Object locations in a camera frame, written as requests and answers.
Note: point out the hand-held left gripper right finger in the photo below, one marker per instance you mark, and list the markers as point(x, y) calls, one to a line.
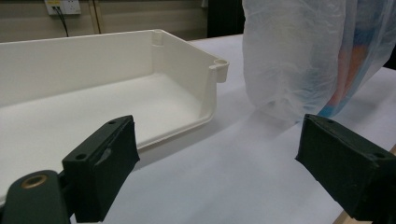
point(351, 168)

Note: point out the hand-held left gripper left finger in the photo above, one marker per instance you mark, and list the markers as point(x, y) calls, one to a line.
point(93, 174)

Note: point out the white plastic bin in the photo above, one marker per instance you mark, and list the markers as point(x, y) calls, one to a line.
point(93, 102)

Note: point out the blue snack packet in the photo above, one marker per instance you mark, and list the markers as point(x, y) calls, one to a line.
point(351, 68)

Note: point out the translucent white plastic bag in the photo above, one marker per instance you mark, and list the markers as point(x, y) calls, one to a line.
point(280, 62)

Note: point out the white table mat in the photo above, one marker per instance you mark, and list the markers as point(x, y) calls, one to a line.
point(218, 171)

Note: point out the black curtain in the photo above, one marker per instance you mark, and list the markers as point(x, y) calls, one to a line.
point(224, 18)

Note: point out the white wall socket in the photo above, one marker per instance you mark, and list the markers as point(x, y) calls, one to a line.
point(70, 6)

